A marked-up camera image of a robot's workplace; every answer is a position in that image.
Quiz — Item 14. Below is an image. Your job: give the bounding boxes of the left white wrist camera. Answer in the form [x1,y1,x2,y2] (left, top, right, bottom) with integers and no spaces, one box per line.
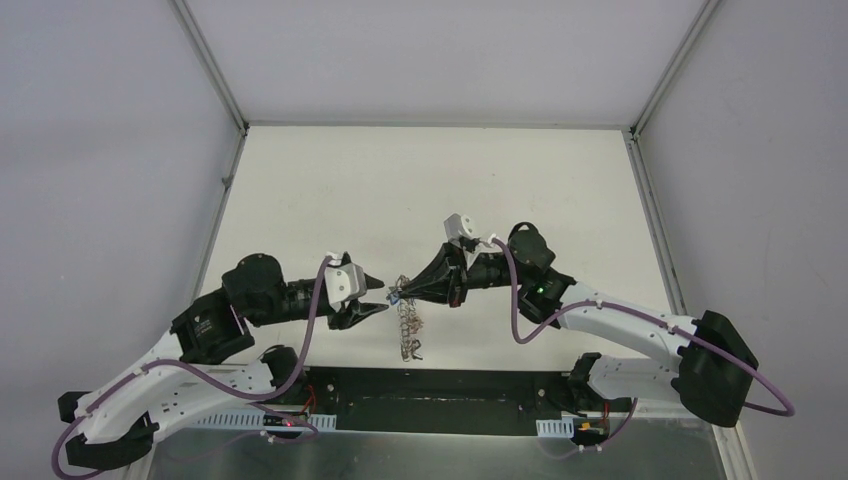
[323,252,367,300]

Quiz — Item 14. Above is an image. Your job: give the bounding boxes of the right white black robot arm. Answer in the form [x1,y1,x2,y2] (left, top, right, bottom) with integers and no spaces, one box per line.
[388,214,759,428]

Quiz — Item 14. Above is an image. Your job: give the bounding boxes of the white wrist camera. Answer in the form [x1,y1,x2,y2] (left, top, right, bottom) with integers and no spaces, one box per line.
[323,252,367,300]
[443,213,495,253]

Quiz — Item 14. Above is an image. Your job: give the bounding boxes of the right white cable duct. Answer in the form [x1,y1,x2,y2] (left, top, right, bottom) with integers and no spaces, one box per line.
[535,418,574,439]

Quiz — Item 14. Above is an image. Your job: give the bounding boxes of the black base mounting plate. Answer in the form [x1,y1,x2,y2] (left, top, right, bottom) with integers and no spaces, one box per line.
[269,366,632,437]

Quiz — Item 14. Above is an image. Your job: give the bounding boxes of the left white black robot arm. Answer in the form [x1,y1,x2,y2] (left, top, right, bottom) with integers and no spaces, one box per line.
[51,253,387,479]

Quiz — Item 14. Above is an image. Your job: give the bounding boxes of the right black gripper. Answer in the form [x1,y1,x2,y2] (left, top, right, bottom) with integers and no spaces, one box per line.
[398,240,528,309]

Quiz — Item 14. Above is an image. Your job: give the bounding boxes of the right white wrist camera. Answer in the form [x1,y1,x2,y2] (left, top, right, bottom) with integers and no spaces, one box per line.
[443,213,495,253]

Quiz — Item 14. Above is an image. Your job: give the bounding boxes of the metal disc keyring holder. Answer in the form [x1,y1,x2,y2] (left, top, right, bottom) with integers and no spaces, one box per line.
[389,275,423,362]

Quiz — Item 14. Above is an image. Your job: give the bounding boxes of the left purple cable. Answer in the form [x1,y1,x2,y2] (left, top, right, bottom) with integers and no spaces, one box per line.
[51,252,346,480]

